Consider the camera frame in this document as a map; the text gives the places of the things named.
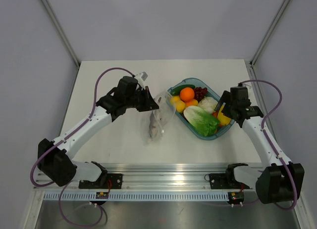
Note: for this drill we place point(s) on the clear dotted zip bag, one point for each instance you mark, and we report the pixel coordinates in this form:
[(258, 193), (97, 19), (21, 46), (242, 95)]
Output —
[(162, 99)]

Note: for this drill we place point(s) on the yellow peach fruit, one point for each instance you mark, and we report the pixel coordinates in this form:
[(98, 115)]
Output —
[(180, 106)]

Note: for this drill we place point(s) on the red grapes bunch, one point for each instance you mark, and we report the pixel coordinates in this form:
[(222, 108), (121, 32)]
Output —
[(200, 93)]

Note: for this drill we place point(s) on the aluminium mounting rail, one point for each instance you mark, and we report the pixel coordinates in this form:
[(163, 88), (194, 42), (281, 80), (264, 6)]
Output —
[(121, 178)]

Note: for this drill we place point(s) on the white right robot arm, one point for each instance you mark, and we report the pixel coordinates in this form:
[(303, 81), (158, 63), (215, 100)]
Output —
[(270, 152)]

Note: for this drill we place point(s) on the left aluminium frame post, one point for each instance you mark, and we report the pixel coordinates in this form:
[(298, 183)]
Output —
[(60, 32)]

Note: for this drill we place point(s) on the green cucumber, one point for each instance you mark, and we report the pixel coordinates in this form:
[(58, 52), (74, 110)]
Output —
[(177, 90)]

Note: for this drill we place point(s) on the right aluminium frame post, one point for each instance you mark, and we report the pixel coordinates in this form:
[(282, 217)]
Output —
[(270, 30)]

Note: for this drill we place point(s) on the white cauliflower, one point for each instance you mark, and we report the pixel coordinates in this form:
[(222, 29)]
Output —
[(208, 104)]

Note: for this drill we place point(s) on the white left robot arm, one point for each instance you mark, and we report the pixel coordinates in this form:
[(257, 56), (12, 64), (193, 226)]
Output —
[(55, 158)]

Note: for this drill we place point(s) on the orange fruit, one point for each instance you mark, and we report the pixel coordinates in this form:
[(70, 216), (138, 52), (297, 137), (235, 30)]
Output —
[(187, 94)]

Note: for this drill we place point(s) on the aluminium frame post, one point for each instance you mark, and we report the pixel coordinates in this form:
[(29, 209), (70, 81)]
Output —
[(60, 32), (270, 30)]

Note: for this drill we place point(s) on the orange persimmon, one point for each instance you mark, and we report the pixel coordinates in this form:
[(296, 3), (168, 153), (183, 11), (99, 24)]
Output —
[(192, 102)]

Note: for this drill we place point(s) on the teal plastic basket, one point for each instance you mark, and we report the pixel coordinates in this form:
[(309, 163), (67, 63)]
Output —
[(198, 83)]

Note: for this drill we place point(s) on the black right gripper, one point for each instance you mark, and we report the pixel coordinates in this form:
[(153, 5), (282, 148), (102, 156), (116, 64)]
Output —
[(225, 98)]

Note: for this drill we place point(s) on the yellow bell pepper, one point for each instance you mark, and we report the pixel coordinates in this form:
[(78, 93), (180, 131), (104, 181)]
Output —
[(224, 121)]

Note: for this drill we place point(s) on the yellow lemon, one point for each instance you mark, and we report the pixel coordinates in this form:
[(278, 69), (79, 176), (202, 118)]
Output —
[(174, 99)]

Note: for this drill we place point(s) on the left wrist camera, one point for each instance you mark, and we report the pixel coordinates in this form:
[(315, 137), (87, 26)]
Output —
[(141, 77)]

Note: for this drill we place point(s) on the grey toy fish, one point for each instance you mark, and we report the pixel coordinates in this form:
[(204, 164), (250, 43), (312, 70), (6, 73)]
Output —
[(158, 120)]

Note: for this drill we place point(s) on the green white lettuce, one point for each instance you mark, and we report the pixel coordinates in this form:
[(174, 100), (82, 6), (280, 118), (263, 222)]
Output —
[(204, 123)]

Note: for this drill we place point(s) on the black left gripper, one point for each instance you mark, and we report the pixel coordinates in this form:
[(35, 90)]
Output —
[(149, 104)]

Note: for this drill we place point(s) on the white slotted cable duct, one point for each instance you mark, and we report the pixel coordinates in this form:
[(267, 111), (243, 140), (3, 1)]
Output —
[(213, 196)]

